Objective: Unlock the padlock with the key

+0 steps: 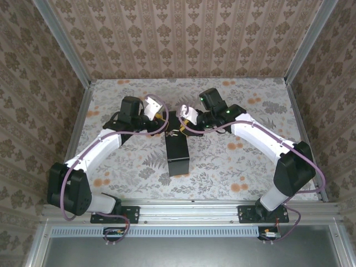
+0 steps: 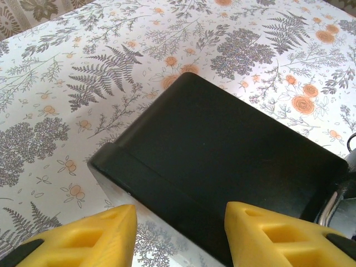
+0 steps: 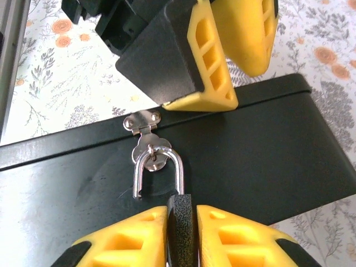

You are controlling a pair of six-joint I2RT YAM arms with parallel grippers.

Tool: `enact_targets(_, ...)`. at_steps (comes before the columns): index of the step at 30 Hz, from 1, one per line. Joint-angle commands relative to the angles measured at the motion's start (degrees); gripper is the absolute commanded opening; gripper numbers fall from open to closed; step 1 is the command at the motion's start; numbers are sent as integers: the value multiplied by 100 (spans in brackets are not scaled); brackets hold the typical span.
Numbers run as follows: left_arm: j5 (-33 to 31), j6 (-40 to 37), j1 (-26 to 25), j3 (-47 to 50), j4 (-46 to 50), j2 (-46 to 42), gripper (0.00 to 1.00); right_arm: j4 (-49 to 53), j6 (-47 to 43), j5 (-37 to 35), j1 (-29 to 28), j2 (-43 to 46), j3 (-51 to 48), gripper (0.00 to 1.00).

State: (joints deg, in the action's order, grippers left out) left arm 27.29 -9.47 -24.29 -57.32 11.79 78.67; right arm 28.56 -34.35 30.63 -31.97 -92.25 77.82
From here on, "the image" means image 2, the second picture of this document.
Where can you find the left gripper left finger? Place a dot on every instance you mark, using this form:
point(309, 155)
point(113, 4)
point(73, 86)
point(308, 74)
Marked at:
point(83, 242)

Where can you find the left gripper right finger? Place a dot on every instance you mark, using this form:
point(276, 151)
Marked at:
point(278, 239)

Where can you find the starry night print box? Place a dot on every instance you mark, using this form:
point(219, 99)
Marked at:
point(208, 144)

